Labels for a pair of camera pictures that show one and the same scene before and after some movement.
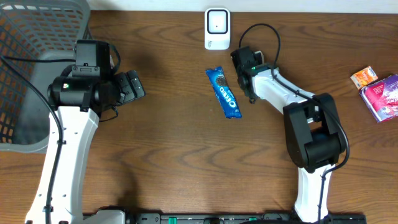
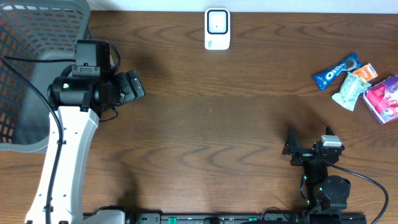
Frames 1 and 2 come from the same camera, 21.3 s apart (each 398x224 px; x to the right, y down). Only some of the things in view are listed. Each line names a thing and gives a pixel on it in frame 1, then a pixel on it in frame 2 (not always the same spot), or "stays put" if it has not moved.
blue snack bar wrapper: [225, 92] → [351, 65]
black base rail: [235, 218] stays put
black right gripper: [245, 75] → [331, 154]
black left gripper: [125, 87] stays put
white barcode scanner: [217, 28] stays put
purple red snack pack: [381, 98] stays put
